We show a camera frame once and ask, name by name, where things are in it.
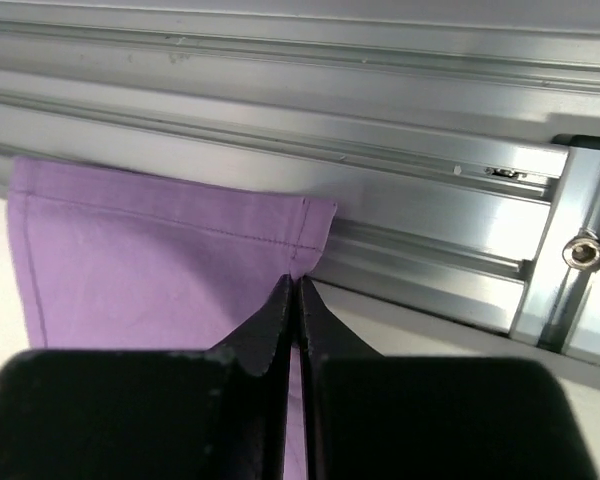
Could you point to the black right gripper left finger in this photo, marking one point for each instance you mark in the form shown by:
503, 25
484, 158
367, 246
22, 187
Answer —
168, 414

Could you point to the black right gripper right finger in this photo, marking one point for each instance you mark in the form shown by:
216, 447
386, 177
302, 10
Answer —
371, 416

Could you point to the purple trousers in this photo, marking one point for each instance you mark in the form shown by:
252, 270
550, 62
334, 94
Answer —
113, 260

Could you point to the right side aluminium rail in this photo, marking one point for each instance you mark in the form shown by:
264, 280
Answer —
465, 160

